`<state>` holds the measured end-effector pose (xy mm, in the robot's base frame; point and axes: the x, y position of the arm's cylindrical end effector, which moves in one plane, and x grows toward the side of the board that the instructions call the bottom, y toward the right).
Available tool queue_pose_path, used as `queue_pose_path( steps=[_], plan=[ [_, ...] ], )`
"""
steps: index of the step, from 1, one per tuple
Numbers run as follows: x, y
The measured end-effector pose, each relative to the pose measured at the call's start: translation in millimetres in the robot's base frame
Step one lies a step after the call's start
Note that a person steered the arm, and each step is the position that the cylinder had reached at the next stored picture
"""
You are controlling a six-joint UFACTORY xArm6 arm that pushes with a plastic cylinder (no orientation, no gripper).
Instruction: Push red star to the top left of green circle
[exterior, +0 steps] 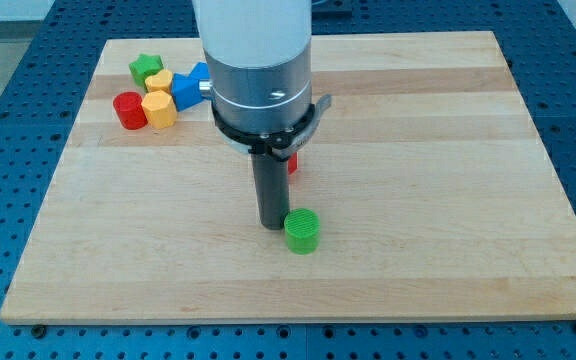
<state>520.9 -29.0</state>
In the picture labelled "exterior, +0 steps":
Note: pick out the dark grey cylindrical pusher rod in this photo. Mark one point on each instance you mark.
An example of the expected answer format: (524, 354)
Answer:
(272, 190)

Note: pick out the black clamp ring with lever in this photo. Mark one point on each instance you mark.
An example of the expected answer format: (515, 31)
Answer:
(279, 145)

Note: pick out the red star block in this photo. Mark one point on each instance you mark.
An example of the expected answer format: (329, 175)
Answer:
(293, 163)

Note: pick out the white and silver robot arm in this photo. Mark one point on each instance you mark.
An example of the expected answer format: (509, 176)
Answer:
(258, 54)

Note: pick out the green star block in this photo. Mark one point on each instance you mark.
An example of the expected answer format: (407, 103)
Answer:
(145, 66)

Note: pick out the green cylinder block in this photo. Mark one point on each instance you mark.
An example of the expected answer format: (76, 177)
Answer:
(302, 229)

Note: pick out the blue triangle block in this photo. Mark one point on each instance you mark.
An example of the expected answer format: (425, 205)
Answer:
(200, 71)

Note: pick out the blue cube block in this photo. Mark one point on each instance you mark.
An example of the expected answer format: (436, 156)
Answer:
(185, 92)

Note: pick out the yellow hexagon block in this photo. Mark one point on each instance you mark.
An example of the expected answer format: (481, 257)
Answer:
(159, 109)

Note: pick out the yellow heart block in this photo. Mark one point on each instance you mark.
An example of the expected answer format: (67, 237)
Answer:
(161, 81)

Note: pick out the red cylinder block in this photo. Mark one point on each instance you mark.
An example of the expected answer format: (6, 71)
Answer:
(127, 106)

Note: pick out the wooden board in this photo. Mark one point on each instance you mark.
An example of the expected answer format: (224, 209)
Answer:
(436, 198)

